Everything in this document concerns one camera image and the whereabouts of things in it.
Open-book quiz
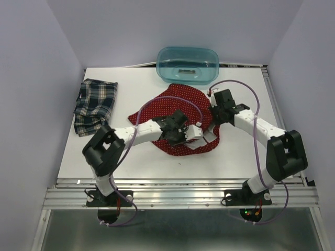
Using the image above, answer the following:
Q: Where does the teal plastic tub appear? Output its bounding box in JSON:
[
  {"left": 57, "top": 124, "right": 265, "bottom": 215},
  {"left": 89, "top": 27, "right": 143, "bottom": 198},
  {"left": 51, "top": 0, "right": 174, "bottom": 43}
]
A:
[{"left": 156, "top": 47, "right": 220, "bottom": 85}]

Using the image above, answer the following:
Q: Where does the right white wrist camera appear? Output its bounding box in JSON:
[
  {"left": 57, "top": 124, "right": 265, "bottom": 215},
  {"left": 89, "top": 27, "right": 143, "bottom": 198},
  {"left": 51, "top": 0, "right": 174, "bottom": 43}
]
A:
[{"left": 207, "top": 88, "right": 219, "bottom": 107}]

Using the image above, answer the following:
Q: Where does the red polka dot skirt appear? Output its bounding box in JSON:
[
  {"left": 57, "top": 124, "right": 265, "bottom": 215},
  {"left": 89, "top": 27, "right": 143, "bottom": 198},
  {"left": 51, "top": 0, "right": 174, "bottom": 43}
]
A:
[{"left": 139, "top": 84, "right": 220, "bottom": 156}]

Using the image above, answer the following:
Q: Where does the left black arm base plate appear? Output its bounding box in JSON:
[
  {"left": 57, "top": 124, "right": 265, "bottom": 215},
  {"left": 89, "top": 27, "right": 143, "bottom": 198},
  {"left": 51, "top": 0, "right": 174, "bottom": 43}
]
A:
[{"left": 84, "top": 188, "right": 137, "bottom": 227}]

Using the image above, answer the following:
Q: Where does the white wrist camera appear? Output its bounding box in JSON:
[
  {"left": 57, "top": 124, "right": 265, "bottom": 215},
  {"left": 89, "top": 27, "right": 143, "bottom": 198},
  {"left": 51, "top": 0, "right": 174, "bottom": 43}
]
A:
[
  {"left": 185, "top": 124, "right": 203, "bottom": 141},
  {"left": 207, "top": 88, "right": 219, "bottom": 107}
]

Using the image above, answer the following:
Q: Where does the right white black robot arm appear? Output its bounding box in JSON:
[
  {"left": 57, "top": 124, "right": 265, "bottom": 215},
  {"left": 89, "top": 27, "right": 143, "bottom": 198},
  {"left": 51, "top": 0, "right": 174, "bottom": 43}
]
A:
[{"left": 208, "top": 88, "right": 308, "bottom": 204}]

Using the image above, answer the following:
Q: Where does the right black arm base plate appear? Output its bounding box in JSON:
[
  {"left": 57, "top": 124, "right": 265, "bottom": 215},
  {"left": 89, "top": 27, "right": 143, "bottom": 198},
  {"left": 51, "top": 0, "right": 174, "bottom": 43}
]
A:
[{"left": 221, "top": 181, "right": 272, "bottom": 223}]

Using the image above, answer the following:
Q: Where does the aluminium rail frame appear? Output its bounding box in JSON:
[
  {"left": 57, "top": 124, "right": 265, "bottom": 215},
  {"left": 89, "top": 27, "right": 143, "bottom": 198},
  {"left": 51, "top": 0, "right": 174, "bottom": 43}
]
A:
[{"left": 31, "top": 64, "right": 328, "bottom": 251}]

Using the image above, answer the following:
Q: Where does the blue plaid folded skirt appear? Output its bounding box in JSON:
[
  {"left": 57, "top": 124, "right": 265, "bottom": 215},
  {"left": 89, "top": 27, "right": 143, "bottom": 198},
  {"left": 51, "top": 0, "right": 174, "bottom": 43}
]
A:
[{"left": 73, "top": 78, "right": 118, "bottom": 137}]

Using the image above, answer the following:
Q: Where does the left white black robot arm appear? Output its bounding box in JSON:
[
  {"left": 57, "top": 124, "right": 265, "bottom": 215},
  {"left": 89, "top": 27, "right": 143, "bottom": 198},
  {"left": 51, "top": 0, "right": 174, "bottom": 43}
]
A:
[{"left": 82, "top": 110, "right": 203, "bottom": 206}]

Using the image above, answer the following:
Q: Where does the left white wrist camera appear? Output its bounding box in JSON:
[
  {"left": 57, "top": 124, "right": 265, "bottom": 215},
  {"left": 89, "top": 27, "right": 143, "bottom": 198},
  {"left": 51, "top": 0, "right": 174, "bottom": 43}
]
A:
[{"left": 185, "top": 124, "right": 203, "bottom": 141}]

